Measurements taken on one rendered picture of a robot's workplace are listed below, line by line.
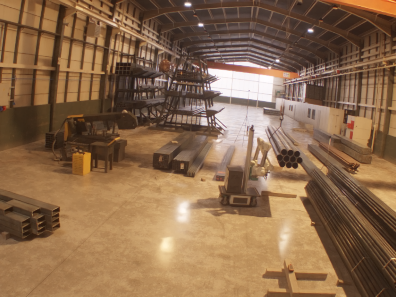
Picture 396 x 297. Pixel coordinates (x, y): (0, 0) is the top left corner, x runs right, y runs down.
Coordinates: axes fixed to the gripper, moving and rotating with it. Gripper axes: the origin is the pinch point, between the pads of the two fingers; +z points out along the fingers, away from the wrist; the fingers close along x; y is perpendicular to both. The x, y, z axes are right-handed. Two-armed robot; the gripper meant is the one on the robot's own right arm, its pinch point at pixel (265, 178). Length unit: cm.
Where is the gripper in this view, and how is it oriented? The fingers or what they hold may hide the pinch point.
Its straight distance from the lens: 815.8
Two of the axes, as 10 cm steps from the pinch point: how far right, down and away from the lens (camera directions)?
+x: 0.0, 1.8, -9.8
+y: -10.0, -0.9, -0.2
